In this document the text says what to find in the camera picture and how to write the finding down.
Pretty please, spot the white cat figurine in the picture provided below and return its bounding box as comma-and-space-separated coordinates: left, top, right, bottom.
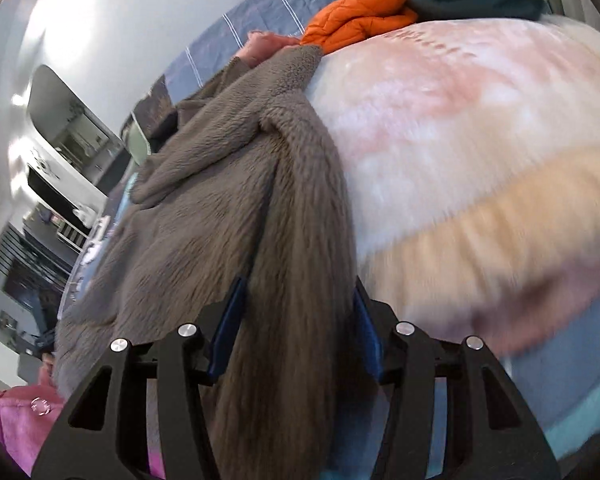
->
29, 151, 59, 180

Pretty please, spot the pink cartoon pig blanket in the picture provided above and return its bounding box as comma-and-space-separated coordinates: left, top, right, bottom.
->
306, 16, 600, 356

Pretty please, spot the blue plaid pillow cover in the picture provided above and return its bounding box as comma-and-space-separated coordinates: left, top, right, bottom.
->
158, 0, 336, 103

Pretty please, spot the pink sleeved left forearm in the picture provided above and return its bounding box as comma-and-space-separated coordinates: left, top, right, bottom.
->
0, 356, 65, 476

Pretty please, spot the brown fleece jacket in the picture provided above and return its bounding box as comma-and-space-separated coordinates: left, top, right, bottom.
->
54, 46, 355, 479

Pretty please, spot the white slatted rack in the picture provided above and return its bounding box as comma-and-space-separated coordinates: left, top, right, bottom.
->
56, 221, 87, 252

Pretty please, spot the pink quilted jacket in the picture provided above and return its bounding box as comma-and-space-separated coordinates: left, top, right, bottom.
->
235, 30, 300, 68

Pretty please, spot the orange puffer jacket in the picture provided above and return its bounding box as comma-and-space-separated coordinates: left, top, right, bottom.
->
300, 0, 418, 54

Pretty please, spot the green pillow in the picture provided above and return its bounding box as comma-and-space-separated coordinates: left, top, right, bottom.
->
124, 122, 151, 166

